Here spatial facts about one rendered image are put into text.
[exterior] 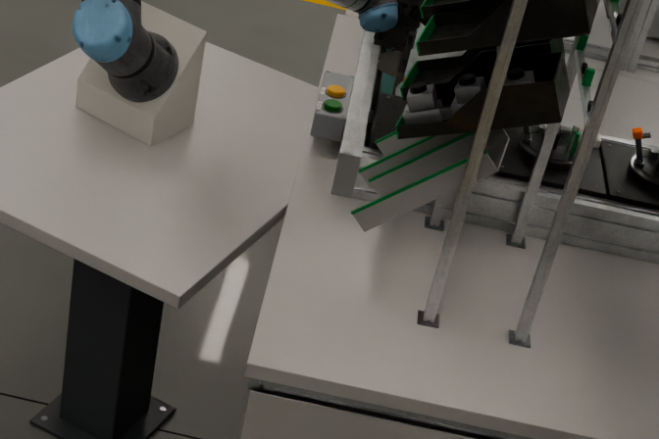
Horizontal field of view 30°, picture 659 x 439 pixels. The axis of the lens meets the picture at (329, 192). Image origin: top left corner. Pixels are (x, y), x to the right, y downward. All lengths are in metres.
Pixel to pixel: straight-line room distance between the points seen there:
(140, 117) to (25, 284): 1.12
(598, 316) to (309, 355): 0.61
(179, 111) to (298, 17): 2.82
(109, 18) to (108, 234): 0.42
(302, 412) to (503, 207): 0.68
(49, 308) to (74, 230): 1.20
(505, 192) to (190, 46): 0.72
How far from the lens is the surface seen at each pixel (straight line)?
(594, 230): 2.58
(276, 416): 2.14
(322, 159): 2.65
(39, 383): 3.27
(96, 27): 2.43
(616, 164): 2.72
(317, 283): 2.27
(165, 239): 2.32
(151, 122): 2.57
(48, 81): 2.80
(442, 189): 2.13
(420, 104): 2.11
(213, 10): 5.33
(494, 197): 2.53
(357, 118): 2.65
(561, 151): 2.65
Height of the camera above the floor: 2.19
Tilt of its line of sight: 32 degrees down
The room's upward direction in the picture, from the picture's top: 12 degrees clockwise
